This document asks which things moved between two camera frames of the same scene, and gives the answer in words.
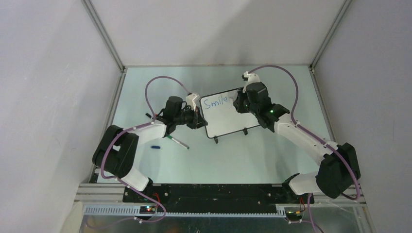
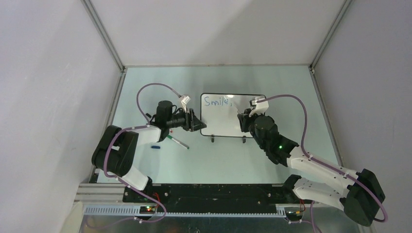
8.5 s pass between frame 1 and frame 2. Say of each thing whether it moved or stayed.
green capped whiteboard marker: stayed
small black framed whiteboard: moved
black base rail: stayed
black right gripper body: moved
